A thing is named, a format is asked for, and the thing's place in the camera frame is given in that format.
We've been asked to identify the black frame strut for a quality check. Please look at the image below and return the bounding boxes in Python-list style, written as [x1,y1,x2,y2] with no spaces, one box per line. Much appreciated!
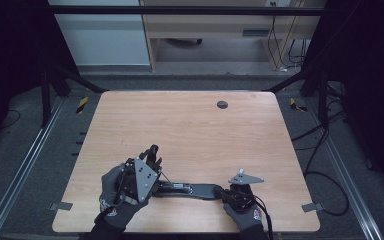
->
[263,64,330,128]
[40,64,110,128]

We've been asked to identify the light wooden desk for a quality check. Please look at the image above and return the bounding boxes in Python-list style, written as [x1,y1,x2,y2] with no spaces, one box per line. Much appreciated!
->
[138,0,326,72]

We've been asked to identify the aluminium floor rail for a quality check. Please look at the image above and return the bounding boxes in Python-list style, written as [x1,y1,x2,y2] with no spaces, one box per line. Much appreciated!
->
[0,95,66,240]
[304,97,384,240]

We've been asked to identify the thin black floor cable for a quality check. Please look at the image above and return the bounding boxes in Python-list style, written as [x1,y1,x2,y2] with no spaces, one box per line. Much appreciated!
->
[0,108,22,131]

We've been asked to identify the person's right hand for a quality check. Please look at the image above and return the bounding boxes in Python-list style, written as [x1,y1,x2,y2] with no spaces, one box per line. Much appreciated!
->
[222,203,265,233]

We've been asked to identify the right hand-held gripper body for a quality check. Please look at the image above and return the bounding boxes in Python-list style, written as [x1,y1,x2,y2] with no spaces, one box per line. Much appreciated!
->
[227,168,266,214]

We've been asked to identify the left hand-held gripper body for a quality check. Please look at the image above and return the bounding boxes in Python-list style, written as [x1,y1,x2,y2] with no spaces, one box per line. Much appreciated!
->
[114,156,163,205]

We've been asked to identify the hanging black desk cables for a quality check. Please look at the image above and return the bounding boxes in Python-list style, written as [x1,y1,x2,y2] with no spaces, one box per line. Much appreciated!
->
[267,1,307,73]

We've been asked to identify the black stapler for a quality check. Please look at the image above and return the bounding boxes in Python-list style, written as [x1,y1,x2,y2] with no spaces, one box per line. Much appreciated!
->
[147,143,224,201]

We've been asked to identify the black horizontal frame bar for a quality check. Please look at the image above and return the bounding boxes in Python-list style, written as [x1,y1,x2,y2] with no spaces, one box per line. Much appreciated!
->
[47,4,326,16]

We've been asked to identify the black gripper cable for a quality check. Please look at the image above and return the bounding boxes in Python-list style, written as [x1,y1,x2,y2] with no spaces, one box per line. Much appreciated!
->
[253,194,275,240]

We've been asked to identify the dark object under desk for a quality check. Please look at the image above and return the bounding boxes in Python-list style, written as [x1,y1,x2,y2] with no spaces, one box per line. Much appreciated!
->
[164,37,204,47]

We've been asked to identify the black looped floor cable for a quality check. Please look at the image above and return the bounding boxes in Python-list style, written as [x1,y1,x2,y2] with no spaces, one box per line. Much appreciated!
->
[303,170,351,217]

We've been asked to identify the black curtain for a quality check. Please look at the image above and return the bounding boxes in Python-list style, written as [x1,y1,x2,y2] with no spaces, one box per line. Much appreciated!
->
[300,0,384,203]
[0,0,81,158]

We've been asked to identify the grey tape tab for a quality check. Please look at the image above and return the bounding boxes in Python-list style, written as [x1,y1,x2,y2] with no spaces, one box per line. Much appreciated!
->
[301,202,325,213]
[48,201,75,212]

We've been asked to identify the white cabinet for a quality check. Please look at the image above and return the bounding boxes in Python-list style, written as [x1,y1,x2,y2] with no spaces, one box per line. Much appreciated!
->
[48,0,152,67]

